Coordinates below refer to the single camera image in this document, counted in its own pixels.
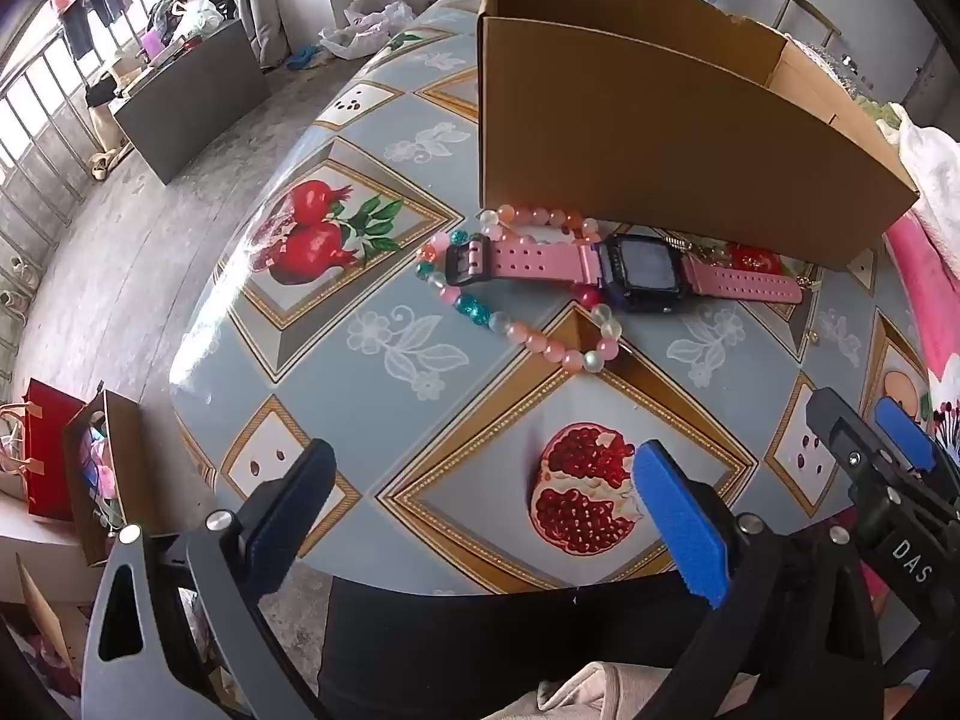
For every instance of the metal window railing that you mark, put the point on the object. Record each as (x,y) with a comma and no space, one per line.
(37,142)

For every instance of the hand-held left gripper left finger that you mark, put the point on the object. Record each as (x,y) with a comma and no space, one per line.
(289,517)

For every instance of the brown cardboard box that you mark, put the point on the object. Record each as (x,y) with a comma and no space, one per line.
(660,142)

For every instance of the gold dangling earring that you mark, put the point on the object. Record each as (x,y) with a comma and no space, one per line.
(808,282)

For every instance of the beige garment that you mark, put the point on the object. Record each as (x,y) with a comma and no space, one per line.
(600,694)

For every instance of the wooden chair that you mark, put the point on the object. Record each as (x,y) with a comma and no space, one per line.
(806,15)

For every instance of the black garment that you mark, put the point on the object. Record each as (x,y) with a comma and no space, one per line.
(450,637)

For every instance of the grey curtain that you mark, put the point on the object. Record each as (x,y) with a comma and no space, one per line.
(259,0)

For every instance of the red paper bag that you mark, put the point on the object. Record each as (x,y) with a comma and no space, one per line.
(49,450)

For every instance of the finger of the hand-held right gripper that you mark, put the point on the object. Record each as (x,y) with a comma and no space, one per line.
(844,435)
(904,431)

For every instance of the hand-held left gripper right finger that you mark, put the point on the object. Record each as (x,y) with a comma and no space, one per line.
(682,517)

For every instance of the grey cabinet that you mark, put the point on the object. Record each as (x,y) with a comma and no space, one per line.
(195,101)

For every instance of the blue slipper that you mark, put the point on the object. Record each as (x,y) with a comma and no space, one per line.
(306,58)

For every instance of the silver hair comb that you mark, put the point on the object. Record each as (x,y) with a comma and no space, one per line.
(679,242)

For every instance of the pink blanket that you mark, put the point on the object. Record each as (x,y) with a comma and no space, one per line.
(926,292)

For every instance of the pink digital watch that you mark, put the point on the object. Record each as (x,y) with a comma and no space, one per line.
(645,270)

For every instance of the open cardboard box with clutter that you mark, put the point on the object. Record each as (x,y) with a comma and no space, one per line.
(127,457)

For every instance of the fruit print tablecloth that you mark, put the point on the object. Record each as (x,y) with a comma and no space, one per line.
(420,405)

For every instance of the white plastic bag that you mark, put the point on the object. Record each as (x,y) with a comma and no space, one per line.
(199,15)
(367,22)

